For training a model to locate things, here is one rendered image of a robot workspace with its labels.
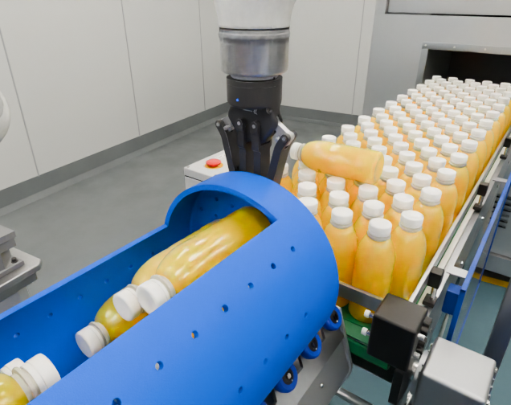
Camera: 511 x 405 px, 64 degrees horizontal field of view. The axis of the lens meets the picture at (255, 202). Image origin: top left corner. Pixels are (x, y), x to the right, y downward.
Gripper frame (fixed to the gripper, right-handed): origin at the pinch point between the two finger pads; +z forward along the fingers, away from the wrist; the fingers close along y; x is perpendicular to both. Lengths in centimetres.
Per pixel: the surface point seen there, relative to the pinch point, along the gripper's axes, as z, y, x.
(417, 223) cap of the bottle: 6.5, -19.5, -22.2
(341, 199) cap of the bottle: 6.1, -4.8, -22.0
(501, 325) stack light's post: 36, -37, -42
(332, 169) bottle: 3.6, 1.0, -29.5
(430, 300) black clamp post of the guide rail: 25.1, -24.0, -27.0
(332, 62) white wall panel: 44, 187, -410
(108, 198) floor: 116, 232, -120
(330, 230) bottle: 9.1, -6.3, -15.1
